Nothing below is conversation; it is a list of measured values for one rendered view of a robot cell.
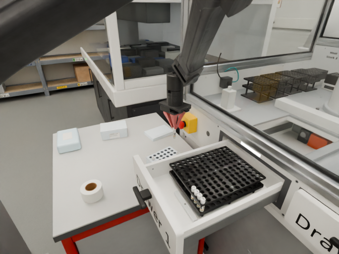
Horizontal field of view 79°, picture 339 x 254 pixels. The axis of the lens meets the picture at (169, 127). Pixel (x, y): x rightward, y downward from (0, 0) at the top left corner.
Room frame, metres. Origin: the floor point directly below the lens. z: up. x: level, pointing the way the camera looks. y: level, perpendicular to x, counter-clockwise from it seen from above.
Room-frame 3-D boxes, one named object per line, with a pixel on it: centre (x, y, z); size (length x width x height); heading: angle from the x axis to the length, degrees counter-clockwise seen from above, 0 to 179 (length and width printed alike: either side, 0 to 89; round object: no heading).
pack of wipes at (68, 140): (0.81, 0.48, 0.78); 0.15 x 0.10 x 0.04; 25
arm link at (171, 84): (0.68, -0.02, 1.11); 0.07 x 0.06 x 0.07; 139
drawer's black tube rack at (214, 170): (0.47, -0.14, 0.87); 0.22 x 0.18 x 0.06; 116
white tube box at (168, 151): (0.67, 0.02, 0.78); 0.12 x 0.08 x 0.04; 129
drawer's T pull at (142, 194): (0.37, 0.07, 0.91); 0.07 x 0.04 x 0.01; 26
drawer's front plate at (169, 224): (0.38, 0.04, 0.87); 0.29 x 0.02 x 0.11; 26
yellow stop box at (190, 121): (0.81, -0.08, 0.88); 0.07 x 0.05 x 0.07; 26
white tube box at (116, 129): (0.90, 0.28, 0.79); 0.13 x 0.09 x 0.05; 107
